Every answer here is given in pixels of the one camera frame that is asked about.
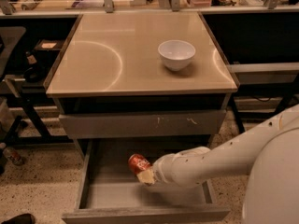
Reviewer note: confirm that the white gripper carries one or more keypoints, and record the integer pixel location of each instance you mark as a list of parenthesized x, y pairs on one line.
[(163, 170)]

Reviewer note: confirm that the red coke can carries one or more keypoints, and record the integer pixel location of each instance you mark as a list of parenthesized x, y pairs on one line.
[(138, 163)]

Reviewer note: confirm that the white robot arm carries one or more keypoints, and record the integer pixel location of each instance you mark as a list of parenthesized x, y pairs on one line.
[(268, 153)]

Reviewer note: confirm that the open grey middle drawer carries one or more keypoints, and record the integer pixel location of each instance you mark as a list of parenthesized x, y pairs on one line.
[(109, 193)]

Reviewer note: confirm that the closed grey top drawer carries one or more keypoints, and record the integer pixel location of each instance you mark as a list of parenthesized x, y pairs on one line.
[(137, 124)]

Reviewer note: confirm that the grey drawer cabinet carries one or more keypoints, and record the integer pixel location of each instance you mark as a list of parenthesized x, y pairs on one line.
[(112, 65)]

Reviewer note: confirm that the white ceramic bowl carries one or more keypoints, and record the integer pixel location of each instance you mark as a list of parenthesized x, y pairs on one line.
[(176, 54)]

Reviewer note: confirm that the dark shoe on floor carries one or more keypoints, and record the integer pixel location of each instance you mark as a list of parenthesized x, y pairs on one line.
[(21, 219)]

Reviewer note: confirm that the plastic bottle on floor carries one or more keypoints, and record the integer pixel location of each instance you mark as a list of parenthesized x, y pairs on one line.
[(12, 154)]

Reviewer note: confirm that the black desk frame left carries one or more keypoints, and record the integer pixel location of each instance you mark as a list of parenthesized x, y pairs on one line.
[(27, 96)]

